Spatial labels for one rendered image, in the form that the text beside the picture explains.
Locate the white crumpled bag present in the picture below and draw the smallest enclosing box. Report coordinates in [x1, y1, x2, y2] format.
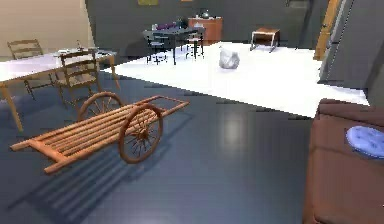
[218, 46, 241, 70]

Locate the black chair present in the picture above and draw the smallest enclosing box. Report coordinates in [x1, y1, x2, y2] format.
[185, 27, 206, 60]
[145, 31, 170, 65]

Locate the black dining table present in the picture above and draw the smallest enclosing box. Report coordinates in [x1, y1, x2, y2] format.
[142, 26, 205, 66]

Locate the orange wooden cabinet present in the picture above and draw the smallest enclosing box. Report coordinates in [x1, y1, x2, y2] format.
[188, 17, 224, 46]

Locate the purple dish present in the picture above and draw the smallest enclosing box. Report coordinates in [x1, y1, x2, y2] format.
[156, 22, 178, 30]

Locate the wooden two-wheeled cart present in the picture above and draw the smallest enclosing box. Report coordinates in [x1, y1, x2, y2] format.
[9, 91, 191, 175]

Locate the wooden ladder-back chair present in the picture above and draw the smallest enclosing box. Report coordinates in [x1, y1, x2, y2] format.
[55, 49, 104, 108]
[7, 39, 56, 101]

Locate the brown sofa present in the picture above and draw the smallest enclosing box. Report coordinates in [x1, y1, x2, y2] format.
[302, 98, 384, 224]

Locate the white table with wooden legs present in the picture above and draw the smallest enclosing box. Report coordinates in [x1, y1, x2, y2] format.
[0, 49, 121, 133]

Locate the grey fridge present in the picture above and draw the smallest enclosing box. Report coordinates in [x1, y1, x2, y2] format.
[317, 0, 384, 90]

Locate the blue round cushion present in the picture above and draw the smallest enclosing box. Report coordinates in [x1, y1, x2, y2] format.
[345, 125, 384, 160]

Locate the brown stool with metal frame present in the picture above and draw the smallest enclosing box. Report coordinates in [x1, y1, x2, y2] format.
[249, 27, 281, 54]

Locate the wooden door frame post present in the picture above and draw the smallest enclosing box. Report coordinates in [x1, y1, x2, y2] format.
[313, 0, 341, 62]

